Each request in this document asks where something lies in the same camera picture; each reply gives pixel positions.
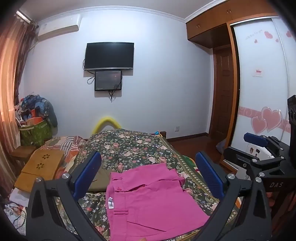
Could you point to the white sliding wardrobe door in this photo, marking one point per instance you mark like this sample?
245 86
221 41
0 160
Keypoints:
289 58
259 97

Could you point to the yellow foam tube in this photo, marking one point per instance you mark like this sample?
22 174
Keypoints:
105 120

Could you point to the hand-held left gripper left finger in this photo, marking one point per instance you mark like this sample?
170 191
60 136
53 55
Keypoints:
89 170

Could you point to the wooden door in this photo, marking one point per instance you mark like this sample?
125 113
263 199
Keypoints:
223 92

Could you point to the green bag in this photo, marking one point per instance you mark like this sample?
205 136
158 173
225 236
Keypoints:
34 135

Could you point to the pile of clothes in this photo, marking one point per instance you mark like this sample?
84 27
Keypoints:
39 106

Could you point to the floral bedspread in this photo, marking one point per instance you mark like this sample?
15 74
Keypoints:
138 143

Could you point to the small black wall monitor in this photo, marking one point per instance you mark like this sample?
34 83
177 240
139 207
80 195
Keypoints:
108 80

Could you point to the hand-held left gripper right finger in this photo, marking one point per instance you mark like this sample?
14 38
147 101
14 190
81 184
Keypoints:
209 173

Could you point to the bamboo lap table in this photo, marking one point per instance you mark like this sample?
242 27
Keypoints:
39 171

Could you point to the pink pants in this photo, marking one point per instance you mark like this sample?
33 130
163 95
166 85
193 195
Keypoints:
150 208

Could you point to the black wall television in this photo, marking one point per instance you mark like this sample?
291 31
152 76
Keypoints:
108 55

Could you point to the wooden overhead cabinet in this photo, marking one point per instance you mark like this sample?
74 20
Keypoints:
208 30

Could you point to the white air conditioner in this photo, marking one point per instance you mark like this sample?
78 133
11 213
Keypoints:
57 27

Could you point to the striped blanket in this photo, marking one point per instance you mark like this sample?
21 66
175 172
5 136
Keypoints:
69 143

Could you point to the white wall socket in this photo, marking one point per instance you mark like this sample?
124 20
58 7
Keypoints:
177 128

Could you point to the small blue object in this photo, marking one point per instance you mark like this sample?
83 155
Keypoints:
157 133

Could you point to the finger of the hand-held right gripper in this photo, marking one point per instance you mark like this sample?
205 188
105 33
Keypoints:
240 155
255 138

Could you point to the red label sticker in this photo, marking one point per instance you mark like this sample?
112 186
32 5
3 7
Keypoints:
257 73

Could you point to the olive cloth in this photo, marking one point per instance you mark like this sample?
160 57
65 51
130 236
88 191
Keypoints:
101 180

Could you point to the pink curtain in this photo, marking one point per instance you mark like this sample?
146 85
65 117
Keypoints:
11 81

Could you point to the wooden stool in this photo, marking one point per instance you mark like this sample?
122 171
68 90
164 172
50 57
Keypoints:
22 151

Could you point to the wooden bed post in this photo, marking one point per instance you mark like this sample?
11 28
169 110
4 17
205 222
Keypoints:
163 134

